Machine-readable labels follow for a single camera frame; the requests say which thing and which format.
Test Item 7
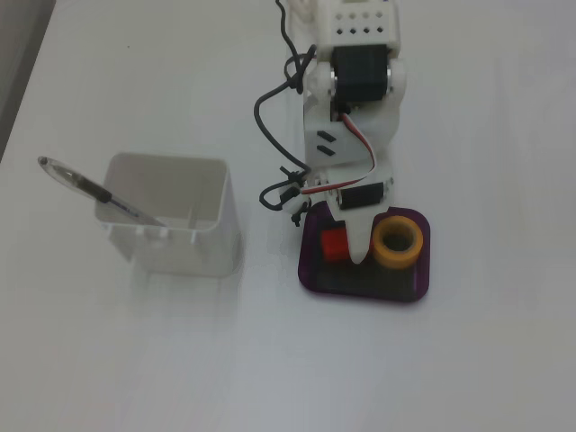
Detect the red white servo wire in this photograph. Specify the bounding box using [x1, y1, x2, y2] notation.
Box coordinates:
[299, 112, 380, 195]

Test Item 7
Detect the red cube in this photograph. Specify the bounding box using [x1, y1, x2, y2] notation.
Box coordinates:
[319, 228, 352, 264]

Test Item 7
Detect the white gripper, black motor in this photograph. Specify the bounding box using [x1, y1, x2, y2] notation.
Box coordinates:
[309, 160, 397, 266]

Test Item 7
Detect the yellow tape roll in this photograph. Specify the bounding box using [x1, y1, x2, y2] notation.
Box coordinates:
[371, 215, 426, 271]

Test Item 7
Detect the clear black ballpoint pen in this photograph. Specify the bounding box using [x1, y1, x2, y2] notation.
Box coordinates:
[37, 155, 168, 228]

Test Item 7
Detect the white plastic pen holder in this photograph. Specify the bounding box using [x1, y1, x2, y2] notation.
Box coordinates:
[94, 152, 245, 278]

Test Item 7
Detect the purple tray with black base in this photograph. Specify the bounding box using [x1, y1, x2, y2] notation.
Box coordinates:
[298, 202, 432, 308]

